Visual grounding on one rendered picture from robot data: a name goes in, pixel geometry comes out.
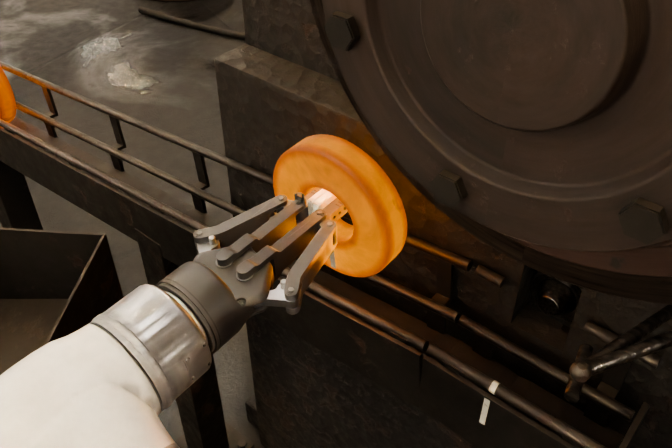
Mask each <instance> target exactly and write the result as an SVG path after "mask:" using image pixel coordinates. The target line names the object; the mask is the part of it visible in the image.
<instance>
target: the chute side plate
mask: <svg viewBox="0 0 672 448"><path fill-rule="evenodd" d="M0 161H1V162H3V163H5V164H6V165H8V166H10V167H11V168H13V169H15V170H17V171H18V172H20V173H22V174H23V175H25V176H27V177H28V178H30V179H32V180H33V181H35V182H37V183H39V184H40V185H42V186H44V187H45V188H47V189H49V190H50V191H52V192H54V193H55V194H57V195H59V196H61V197H62V198H64V199H66V200H67V201H69V202H71V203H72V204H74V205H76V206H77V207H79V208H81V209H83V210H84V211H86V212H88V213H89V214H91V215H93V216H94V217H96V218H98V219H99V220H101V221H103V222H105V223H106V224H108V225H110V226H111V227H113V228H115V229H116V230H118V231H120V232H121V233H123V234H125V235H127V236H128V237H130V238H132V239H133V240H135V241H137V237H136V233H135V228H136V229H138V230H139V231H141V232H142V233H143V234H145V235H146V236H148V237H149V238H151V239H152V240H154V241H155V242H157V243H158V244H160V246H161V250H162V255H163V257H164V258H165V259H167V260H169V261H171V262H172V263H174V264H176V265H177V266H181V265H182V264H184V263H186V262H190V261H193V260H194V258H195V256H196V255H198V254H197V250H196V246H195V241H194V237H193V233H194V232H195V231H194V230H192V229H190V228H188V227H186V226H184V225H182V224H180V223H179V222H177V221H175V220H173V219H171V218H169V217H167V216H165V215H164V214H162V213H159V212H157V211H156V210H154V209H152V208H150V207H149V206H147V205H145V204H143V203H141V202H139V201H137V200H136V199H134V198H132V197H130V196H128V195H126V194H124V193H122V192H121V191H119V190H117V189H115V188H113V187H111V186H109V185H107V184H106V183H104V182H102V181H100V180H98V179H96V178H94V177H92V176H91V175H89V174H87V173H85V172H83V171H81V170H79V169H77V168H75V167H73V166H71V165H70V164H68V163H66V162H64V161H63V160H61V159H59V158H57V157H55V156H53V155H51V154H49V153H48V152H46V151H44V150H42V149H40V148H38V147H36V146H34V145H33V144H31V143H29V142H27V141H25V140H23V139H21V138H19V137H18V136H16V135H14V134H12V133H10V132H8V131H6V130H4V129H3V128H1V127H0ZM137 242H138V241H137ZM259 314H260V315H262V316H264V317H265V318H267V319H269V320H270V321H272V322H274V323H276V324H277V325H279V326H281V327H282V328H284V329H286V330H287V331H289V332H291V333H292V334H294V335H296V336H298V337H299V338H301V339H303V340H304V341H306V342H308V343H309V344H311V345H313V346H314V347H316V348H318V349H320V350H321V351H323V352H325V353H326V354H328V355H330V356H331V357H333V358H335V359H336V360H338V361H340V362H342V363H343V364H345V365H347V366H348V367H350V368H352V369H353V370H355V371H357V372H358V373H360V374H362V375H364V376H365V377H367V378H369V379H370V380H372V381H374V382H375V383H377V384H379V385H380V386H382V387H384V388H386V389H387V390H389V391H391V392H392V393H394V394H396V395H397V396H399V397H401V398H402V399H404V400H406V401H408V402H409V403H411V404H413V405H414V406H416V407H418V408H419V409H421V410H422V411H424V412H425V413H427V414H428V415H430V416H431V417H433V418H434V419H436V420H437V421H439V422H440V423H442V424H443V425H445V426H446V427H448V428H449V429H451V430H452V431H454V432H455V433H457V434H458V435H460V436H461V437H463V438H464V439H466V440H467V441H469V442H470V443H472V444H473V445H475V446H476V447H478V448H576V447H575V446H573V445H571V444H570V443H568V442H567V441H565V440H563V439H562V438H561V437H559V436H558V435H556V434H554V433H553V432H551V431H549V430H548V429H546V428H545V427H543V426H541V425H540V424H538V423H536V422H535V421H533V420H531V419H530V418H528V417H527V416H525V415H523V414H522V413H520V412H518V411H517V410H515V409H514V408H512V407H510V406H509V405H507V404H505V403H504V402H502V401H500V400H499V399H497V398H496V397H494V396H492V395H491V394H489V393H487V392H486V391H484V390H483V389H481V388H479V387H478V386H476V385H474V384H473V383H471V382H469V381H468V380H466V379H465V378H463V377H461V376H459V375H457V374H456V373H454V372H452V371H451V370H449V369H448V368H446V367H444V366H443V365H441V364H440V363H439V362H437V361H435V360H434V359H432V358H430V357H429V356H427V355H426V356H425V357H424V358H423V366H422V352H420V351H418V350H416V349H414V348H413V347H411V346H409V345H406V344H404V343H402V342H401V341H399V340H397V339H395V338H393V337H391V336H390V335H388V334H386V333H384V332H383V331H381V330H379V329H377V328H375V327H373V326H371V325H369V324H368V323H366V322H364V321H362V320H360V319H358V318H356V317H355V316H353V315H351V314H349V313H347V312H345V311H343V310H341V309H340V308H338V307H336V306H334V305H332V304H330V303H328V302H326V301H325V300H323V299H321V298H319V297H317V296H315V295H313V294H311V293H310V292H308V291H305V292H304V294H303V296H302V302H301V307H300V311H299V312H298V313H297V314H294V315H291V314H289V313H287V311H286V307H274V306H269V307H268V308H267V309H266V310H265V311H264V312H262V313H259ZM484 398H486V399H488V400H489V401H490V404H489V408H488V413H487V417H486V421H485V425H483V424H482V423H480V422H479V420H480V416H481V411H482V407H483V402H484Z"/></svg>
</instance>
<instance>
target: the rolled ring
mask: <svg viewBox="0 0 672 448"><path fill-rule="evenodd" d="M15 115H16V102H15V98H14V94H13V91H12V88H11V85H10V83H9V81H8V79H7V76H6V74H5V73H4V71H3V69H2V67H1V65H0V119H2V120H4V121H6V122H8V123H9V122H11V121H12V120H13V119H14V118H15Z"/></svg>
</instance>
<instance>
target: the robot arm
mask: <svg viewBox="0 0 672 448"><path fill-rule="evenodd" d="M294 197H295V200H294V201H292V200H287V196H285V195H278V196H276V197H274V198H272V199H270V200H268V201H266V202H264V203H262V204H260V205H258V206H256V207H254V208H252V209H249V210H247V211H245V212H243V213H241V214H239V215H237V216H235V217H233V218H231V219H229V220H227V221H225V222H223V223H221V224H219V225H217V226H213V227H208V228H204V229H199V230H196V231H195V232H194V233H193V237H194V241H195V246H196V250H197V254H198V255H196V256H195V258H194V260H193V261H190V262H186V263H184V264H182V265H181V266H179V267H178V268H177V269H175V270H174V271H173V272H172V273H170V274H169V275H168V276H166V277H165V278H164V279H162V280H161V281H160V282H158V283H157V284H156V286H154V285H149V284H144V285H141V286H139V287H137V288H136V289H135V290H133V291H132V292H130V293H129V294H128V295H126V296H125V297H124V298H122V299H121V300H120V301H118V302H117V303H116V304H114V305H113V306H112V307H110V308H109V309H107V310H106V311H105V312H103V313H102V314H99V315H97V316H96V317H95V318H93V320H92V321H91V322H90V323H88V324H87V325H85V326H84V327H82V328H81V329H79V330H77V331H75V332H73V333H71V334H69V335H67V336H65V337H62V338H59V339H56V340H53V341H51V342H49V343H47V344H46V345H44V346H42V347H41V348H39V349H37V350H36V351H34V352H32V353H31V354H29V355H28V356H26V357H25V358H23V359H22V360H21V361H19V362H18V363H16V364H15V365H13V366H12V367H11V368H9V369H8V370H7V371H5V372H4V373H3V374H1V375H0V448H180V447H179V446H178V445H177V444H176V443H175V441H174V440H173V439H172V437H171V436H170V435H169V433H168V432H167V430H166V429H165V427H164V426H163V424H162V422H161V421H160V419H159V417H158V415H159V414H160V413H161V412H162V411H163V410H165V409H167V408H168V407H169V406H170V405H171V404H172V403H173V401H174V400H175V399H176V398H177V397H178V396H180V395H181V394H182V393H183V392H184V391H185V390H186V389H187V388H189V387H190V386H191V385H192V384H193V383H194V382H195V381H196V380H197V379H199V378H200V377H201V376H202V375H203V374H204V373H205V372H206V371H208V369H209V368H210V366H211V362H212V357H211V354H213V353H215V352H216V351H217V350H218V349H220V348H221V347H222V346H223V345H224V344H225V343H226V342H228V341H229V340H230V339H231V338H232V337H233V336H234V335H235V334H237V333H238V332H239V331H240V329H241V328H242V327H243V325H244V324H245V322H246V321H247V320H248V319H249V318H250V317H252V316H254V315H256V314H259V313H262V312H264V311H265V310H266V309H267V308H268V307H269V306H274V307H286V311H287V313H289V314H291V315H294V314H297V313H298V312H299V311H300V307H301V302H302V296H303V294H304V292H305V291H306V289H307V288H308V287H309V285H310V284H311V282H312V281H313V279H314V278H315V276H316V275H317V273H318V272H319V270H320V269H321V267H322V266H323V264H324V263H325V261H326V260H327V259H328V257H329V256H330V254H331V253H332V251H333V250H334V248H335V247H336V245H337V225H336V221H337V220H339V219H340V218H341V217H342V216H343V215H344V214H346V213H347V209H346V208H345V206H344V205H343V204H342V202H341V201H340V200H339V199H338V198H337V197H336V196H334V195H333V194H332V193H330V192H329V191H327V190H325V189H322V188H318V187H316V188H315V189H314V190H312V191H311V192H310V193H309V194H307V195H306V196H305V195H304V194H303V193H299V192H298V193H295V194H294ZM275 210H276V211H277V212H275V213H274V211H275ZM298 257H299V258H298ZM297 258H298V260H297V261H296V263H295V264H294V265H293V267H292V268H291V270H290V271H289V273H288V275H287V279H282V280H281V281H280V284H279V285H278V286H277V288H276V289H274V290H272V288H273V283H274V282H275V281H276V280H277V279H278V278H279V277H280V276H281V274H282V271H283V270H284V269H285V268H287V267H288V266H289V265H290V264H291V263H293V262H294V261H295V260H296V259H297Z"/></svg>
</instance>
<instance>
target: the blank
mask: <svg viewBox="0 0 672 448"><path fill-rule="evenodd" d="M316 187H318V188H322V189H325V190H327V191H329V192H330V193H332V194H333V195H334V196H336V197H337V198H338V199H339V200H340V201H341V202H342V204H343V205H344V206H345V208H346V209H347V211H348V213H349V215H350V217H351V219H352V223H353V225H350V224H348V223H346V222H345V221H343V220H342V219H341V218H340V219H339V220H337V221H336V225H337V245H336V247H335V248H334V250H333V251H332V253H331V254H330V256H329V257H328V259H327V260H326V261H325V263H324V264H325V265H327V266H328V267H330V268H332V269H334V270H336V271H338V272H340V273H342V274H345V275H348V276H353V277H368V276H372V275H375V274H377V273H379V272H380V271H382V270H383V269H384V268H385V267H386V266H387V265H388V264H389V263H390V262H391V261H392V260H393V259H394V258H395V257H396V256H397V255H398V254H399V253H400V252H401V250H402V249H403V247H404V244H405V241H406V237H407V218H406V213H405V209H404V206H403V203H402V200H401V198H400V196H399V194H398V192H397V190H396V188H395V186H394V184H393V183H392V181H391V180H390V178H389V177H388V175H387V174H386V173H385V172H384V170H383V169H382V168H381V167H380V166H379V165H378V163H377V162H376V161H375V160H374V159H372V158H371V157H370V156H369V155H368V154H367V153H366V152H364V151H363V150H362V149H360V148H359V147H357V146H356V145H354V144H352V143H351V142H349V141H347V140H345V139H342V138H339V137H336V136H332V135H326V134H318V135H312V136H308V137H306V138H304V139H303V140H301V141H300V142H298V143H297V144H295V145H294V146H293V147H291V148H290V149H288V150H287V151H285V152H284V153H283V154H282V155H281V156H280V158H279V159H278V161H277V163H276V165H275V168H274V173H273V188H274V193H275V197H276V196H278V195H285V196H287V200H292V201H294V200H295V197H294V194H295V193H298V192H299V193H303V194H304V195H305V196H306V195H307V194H309V193H310V192H311V191H312V190H314V189H315V188H316Z"/></svg>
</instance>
